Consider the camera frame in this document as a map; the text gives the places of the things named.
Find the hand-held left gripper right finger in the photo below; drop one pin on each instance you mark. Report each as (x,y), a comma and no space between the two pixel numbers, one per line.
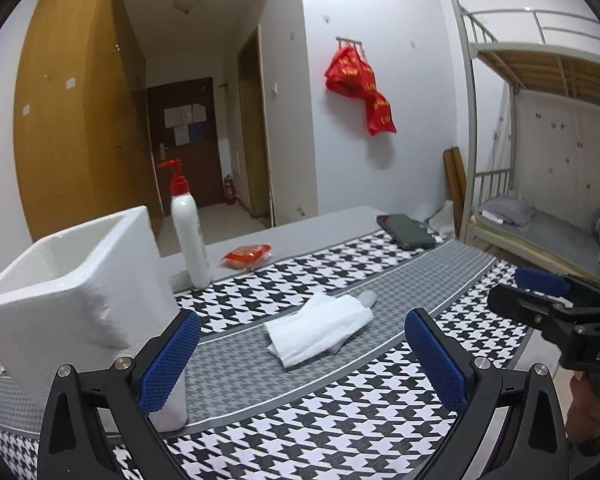
(437,360)

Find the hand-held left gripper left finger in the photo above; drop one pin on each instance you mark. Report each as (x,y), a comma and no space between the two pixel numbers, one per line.
(167,365)

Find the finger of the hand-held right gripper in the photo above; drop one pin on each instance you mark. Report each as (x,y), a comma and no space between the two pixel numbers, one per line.
(515,305)
(540,280)

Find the white foam box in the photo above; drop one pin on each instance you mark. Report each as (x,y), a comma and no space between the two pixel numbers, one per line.
(70,300)

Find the white towel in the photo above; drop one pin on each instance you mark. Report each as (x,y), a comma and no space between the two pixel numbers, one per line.
(320,327)

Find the person's right hand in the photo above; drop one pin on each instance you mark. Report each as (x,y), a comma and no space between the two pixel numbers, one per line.
(582,405)

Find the grey pillow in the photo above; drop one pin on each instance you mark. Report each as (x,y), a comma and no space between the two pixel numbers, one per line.
(510,209)

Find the small grey tube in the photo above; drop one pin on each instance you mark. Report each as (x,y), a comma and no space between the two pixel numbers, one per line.
(369,296)

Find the white plastic bag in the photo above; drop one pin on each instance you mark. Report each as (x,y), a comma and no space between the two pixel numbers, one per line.
(441,220)

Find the houndstooth tablecloth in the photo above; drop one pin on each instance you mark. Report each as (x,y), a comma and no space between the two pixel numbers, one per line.
(330,410)

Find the wooden boards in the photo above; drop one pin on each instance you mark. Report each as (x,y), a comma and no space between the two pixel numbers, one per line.
(455,190)

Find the white pump bottle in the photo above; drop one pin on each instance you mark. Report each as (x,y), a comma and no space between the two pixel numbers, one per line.
(190,240)

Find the black smartphone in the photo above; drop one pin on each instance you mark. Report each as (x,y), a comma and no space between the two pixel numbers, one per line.
(407,232)

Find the red snack packet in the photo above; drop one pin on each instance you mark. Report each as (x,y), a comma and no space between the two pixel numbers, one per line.
(246,256)

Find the red fire extinguisher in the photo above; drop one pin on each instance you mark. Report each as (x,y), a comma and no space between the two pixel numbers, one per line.
(229,191)

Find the dark brown entrance door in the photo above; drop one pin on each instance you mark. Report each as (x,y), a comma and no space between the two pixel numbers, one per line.
(200,160)

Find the metal bunk bed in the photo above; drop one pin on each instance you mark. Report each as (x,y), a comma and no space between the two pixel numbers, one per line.
(545,65)

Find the white paper notice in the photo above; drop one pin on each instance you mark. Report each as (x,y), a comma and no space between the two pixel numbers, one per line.
(185,116)
(172,117)
(181,135)
(199,112)

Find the blue paper notice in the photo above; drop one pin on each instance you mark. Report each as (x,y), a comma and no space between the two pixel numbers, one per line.
(196,133)

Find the light wooden side door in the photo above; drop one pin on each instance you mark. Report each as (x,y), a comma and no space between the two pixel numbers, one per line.
(252,135)

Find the red plastic bag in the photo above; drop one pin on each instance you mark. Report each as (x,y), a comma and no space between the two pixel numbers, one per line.
(360,85)

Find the wooden wardrobe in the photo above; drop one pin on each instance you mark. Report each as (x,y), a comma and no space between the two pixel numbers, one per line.
(80,110)

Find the ceiling lamp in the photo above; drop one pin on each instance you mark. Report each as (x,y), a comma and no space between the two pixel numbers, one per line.
(187,4)

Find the wall hook rack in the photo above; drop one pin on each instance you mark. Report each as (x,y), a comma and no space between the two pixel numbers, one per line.
(350,42)

